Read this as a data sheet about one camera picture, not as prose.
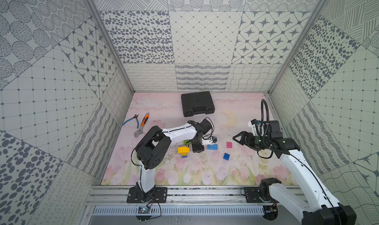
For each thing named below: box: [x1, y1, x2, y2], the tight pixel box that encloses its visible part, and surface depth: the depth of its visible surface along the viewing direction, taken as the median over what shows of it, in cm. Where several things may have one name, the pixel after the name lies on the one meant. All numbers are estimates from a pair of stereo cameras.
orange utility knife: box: [140, 112, 151, 127], surface depth 106 cm
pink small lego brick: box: [226, 141, 233, 149], surface depth 92 cm
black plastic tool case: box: [181, 90, 215, 117], surface depth 113 cm
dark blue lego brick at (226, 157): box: [223, 152, 230, 161], surface depth 88 cm
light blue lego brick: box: [207, 144, 219, 151], surface depth 92 cm
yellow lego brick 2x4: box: [177, 146, 190, 156], surface depth 81 cm
